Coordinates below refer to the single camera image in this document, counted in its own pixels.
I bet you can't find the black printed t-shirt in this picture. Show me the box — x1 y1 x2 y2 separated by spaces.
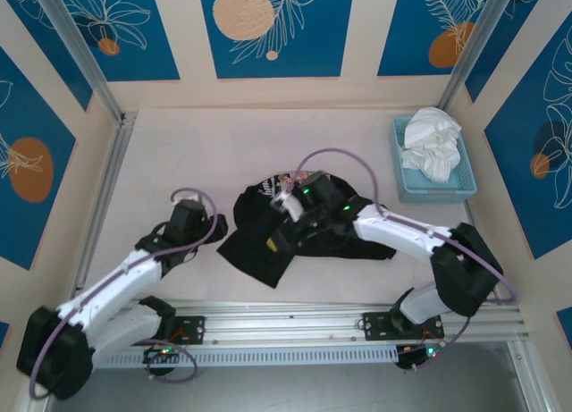
216 172 399 290

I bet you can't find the light blue perforated basket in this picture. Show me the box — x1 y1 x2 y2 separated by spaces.
391 114 478 204

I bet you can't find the white crumpled cloth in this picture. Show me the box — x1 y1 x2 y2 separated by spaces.
400 106 464 185

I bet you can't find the small circuit board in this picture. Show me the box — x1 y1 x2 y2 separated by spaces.
396 342 450 371
142 345 184 365

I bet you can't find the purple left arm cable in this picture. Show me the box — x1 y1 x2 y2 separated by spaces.
29 187 221 400

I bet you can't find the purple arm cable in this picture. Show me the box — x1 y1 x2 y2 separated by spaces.
294 147 517 373
29 187 221 400

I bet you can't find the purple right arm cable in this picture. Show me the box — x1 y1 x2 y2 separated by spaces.
294 147 517 373

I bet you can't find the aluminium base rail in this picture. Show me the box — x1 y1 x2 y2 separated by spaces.
38 299 524 353

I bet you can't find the grey slotted cable duct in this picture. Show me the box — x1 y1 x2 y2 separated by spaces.
57 344 399 370

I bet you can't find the aluminium frame post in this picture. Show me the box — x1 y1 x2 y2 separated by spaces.
440 0 522 113
33 0 125 123

